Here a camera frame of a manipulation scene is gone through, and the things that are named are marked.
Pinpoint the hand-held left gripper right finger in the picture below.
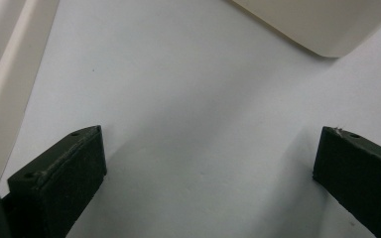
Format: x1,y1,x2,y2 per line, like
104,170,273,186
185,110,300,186
313,126,381,238

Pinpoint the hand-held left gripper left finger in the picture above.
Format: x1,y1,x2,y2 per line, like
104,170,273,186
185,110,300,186
7,125,108,238

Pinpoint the beige panel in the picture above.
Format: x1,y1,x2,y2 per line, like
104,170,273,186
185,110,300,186
0,0,61,193

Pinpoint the cream plastic container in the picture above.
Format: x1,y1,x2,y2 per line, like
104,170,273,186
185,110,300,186
231,0,381,59

